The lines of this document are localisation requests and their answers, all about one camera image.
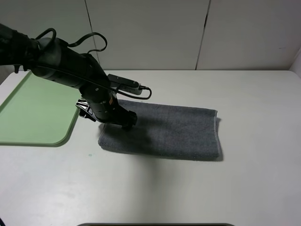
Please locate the light green plastic tray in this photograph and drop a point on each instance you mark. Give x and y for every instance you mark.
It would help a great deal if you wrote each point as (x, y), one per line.
(38, 112)

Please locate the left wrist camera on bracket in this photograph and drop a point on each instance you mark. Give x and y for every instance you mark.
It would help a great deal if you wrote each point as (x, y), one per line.
(124, 84)

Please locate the grey towel with orange stripes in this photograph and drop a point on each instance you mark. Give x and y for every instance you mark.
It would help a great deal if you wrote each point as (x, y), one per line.
(166, 131)

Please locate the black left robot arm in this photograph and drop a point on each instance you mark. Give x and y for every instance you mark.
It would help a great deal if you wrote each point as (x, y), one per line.
(51, 58)

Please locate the dark device edge at bottom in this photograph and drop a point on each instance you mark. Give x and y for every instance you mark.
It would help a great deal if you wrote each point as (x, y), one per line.
(155, 224)

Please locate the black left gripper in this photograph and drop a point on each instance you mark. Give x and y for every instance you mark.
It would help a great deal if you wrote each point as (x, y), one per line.
(99, 104)

